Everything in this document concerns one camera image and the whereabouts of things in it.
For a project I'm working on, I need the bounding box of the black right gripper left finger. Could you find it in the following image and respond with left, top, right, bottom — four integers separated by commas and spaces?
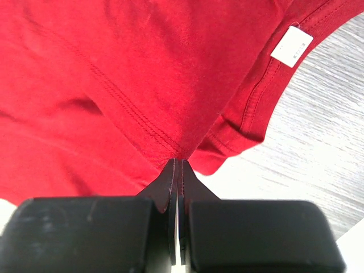
1, 159, 179, 272

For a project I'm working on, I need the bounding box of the dark red t-shirt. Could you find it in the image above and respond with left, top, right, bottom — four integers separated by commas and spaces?
1, 1, 363, 205

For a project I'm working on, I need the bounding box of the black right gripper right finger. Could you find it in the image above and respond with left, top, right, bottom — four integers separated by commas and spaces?
178, 160, 346, 272

